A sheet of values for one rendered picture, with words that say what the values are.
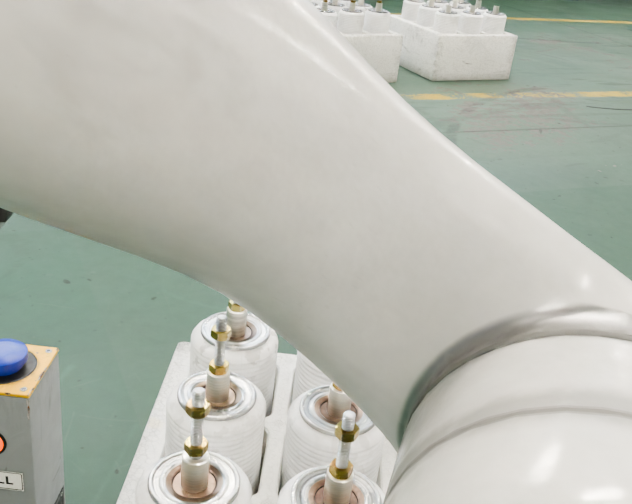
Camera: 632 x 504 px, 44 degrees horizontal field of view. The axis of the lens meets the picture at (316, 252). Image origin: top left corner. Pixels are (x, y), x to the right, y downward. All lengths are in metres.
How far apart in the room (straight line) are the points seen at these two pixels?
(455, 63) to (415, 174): 3.05
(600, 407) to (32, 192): 0.12
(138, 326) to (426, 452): 1.18
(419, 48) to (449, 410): 3.10
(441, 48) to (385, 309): 2.99
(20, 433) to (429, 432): 0.55
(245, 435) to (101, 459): 0.37
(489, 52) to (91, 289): 2.25
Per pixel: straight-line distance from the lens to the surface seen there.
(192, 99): 0.16
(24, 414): 0.69
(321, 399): 0.78
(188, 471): 0.66
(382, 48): 3.01
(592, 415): 0.16
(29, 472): 0.73
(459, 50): 3.23
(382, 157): 0.18
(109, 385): 1.21
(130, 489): 0.78
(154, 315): 1.37
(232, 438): 0.75
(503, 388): 0.17
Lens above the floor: 0.72
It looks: 26 degrees down
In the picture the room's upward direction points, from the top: 7 degrees clockwise
